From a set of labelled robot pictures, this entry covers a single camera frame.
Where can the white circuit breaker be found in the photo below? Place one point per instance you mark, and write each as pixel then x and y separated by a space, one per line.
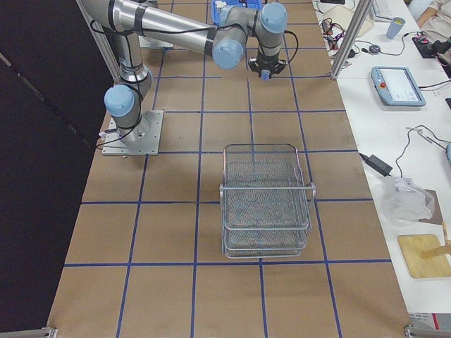
pixel 218 5

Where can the blue teach pendant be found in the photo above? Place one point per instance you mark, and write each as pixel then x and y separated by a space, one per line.
pixel 396 86

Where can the light blue cup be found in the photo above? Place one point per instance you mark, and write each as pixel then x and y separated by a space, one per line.
pixel 396 24

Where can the black power adapter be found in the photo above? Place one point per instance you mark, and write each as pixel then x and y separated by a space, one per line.
pixel 377 164

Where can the person in beige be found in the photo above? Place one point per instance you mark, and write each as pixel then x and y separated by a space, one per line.
pixel 434 22

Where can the clear plastic bag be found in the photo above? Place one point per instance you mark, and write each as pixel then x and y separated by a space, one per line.
pixel 403 200

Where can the brown cardboard sheet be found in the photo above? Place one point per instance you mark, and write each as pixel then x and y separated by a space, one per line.
pixel 436 218

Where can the wooden board stand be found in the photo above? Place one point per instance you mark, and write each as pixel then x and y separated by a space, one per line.
pixel 424 256

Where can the aluminium frame post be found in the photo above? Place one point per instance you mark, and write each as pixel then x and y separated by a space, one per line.
pixel 355 24

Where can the silver wire mesh shelf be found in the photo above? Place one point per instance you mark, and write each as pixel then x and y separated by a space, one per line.
pixel 264 202

